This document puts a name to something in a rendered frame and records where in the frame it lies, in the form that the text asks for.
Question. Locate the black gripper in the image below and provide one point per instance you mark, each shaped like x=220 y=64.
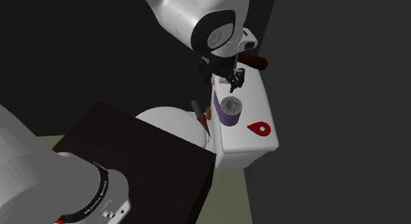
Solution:
x=215 y=66

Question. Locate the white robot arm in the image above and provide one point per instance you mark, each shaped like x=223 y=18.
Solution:
x=179 y=14

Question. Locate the small pink box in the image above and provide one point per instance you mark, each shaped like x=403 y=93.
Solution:
x=221 y=79

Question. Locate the dark brown cylinder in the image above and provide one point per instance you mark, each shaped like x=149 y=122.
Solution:
x=255 y=62

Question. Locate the white toilet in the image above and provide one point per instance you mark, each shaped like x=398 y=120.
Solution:
x=250 y=107

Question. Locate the purple spool with grey top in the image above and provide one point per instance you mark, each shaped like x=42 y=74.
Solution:
x=229 y=115

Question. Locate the small orange cylinder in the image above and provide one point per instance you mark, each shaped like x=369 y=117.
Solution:
x=208 y=113

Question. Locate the red teardrop tag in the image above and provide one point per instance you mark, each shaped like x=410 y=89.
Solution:
x=257 y=129

